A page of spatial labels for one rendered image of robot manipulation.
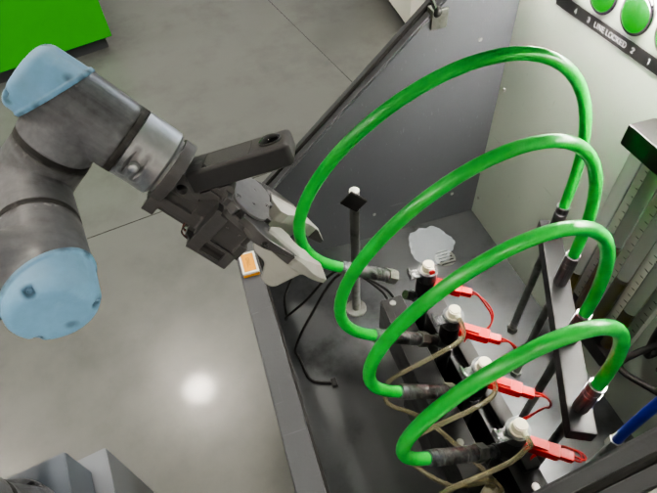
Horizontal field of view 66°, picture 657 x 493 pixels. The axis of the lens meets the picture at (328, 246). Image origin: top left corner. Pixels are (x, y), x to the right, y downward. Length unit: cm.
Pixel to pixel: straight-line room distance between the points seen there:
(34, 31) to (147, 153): 334
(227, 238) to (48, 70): 23
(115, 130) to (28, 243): 13
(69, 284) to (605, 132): 69
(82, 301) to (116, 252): 198
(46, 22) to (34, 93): 332
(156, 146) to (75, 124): 7
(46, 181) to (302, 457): 48
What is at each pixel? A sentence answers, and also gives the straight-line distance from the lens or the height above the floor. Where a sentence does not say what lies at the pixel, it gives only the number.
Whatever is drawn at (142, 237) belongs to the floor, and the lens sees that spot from 245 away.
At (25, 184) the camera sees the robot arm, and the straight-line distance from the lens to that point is 55.
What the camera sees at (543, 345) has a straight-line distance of 45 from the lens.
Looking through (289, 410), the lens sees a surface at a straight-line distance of 80.
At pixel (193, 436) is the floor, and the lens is 187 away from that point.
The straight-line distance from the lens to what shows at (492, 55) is 54.
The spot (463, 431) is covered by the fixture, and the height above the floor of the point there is 98.
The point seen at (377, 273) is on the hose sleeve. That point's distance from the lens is 69.
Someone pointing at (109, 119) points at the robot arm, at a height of 141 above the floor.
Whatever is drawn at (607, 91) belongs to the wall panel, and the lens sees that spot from 81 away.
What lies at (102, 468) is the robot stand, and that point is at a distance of 102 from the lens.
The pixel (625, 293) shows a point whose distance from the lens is 86.
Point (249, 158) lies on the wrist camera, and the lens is 53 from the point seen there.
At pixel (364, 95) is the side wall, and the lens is 89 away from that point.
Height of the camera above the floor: 168
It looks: 49 degrees down
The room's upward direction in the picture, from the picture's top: 5 degrees counter-clockwise
